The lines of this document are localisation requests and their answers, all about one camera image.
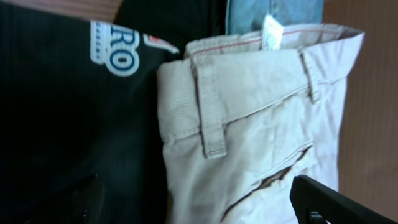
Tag black printed t-shirt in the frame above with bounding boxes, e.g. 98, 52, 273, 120
1, 0, 226, 223

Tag blue denim jeans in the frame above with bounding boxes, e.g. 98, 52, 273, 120
225, 0, 324, 35

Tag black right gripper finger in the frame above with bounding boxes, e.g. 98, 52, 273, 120
290, 175, 397, 224

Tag beige khaki shorts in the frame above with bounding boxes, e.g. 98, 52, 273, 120
157, 24, 364, 224

